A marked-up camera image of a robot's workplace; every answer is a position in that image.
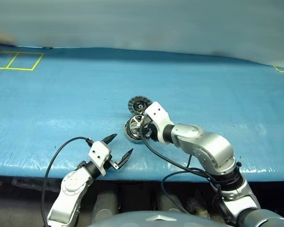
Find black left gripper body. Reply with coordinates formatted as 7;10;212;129
105;154;123;175

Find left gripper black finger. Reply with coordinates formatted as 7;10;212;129
101;133;118;146
115;148;134;170

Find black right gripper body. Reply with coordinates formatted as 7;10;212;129
139;117;158;142

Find black silver spoked rotor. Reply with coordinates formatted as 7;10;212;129
129;115;143;133

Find silver motor housing copper windings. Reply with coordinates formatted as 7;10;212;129
124;114;145;144

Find dark round gear disc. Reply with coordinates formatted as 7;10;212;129
127;95;153;115

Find dark grey rounded shape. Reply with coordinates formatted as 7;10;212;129
92;191;119;223
157;191;188;213

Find blue plastic table cover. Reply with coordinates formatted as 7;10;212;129
0;46;284;183

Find grey robot torso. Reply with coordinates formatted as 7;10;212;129
87;208;284;227

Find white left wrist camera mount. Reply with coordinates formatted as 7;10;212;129
88;141;112;176

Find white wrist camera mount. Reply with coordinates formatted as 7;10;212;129
88;141;112;176
144;101;176;145

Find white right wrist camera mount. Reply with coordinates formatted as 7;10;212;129
144;101;176;145

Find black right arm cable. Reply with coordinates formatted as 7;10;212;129
139;125;230;215

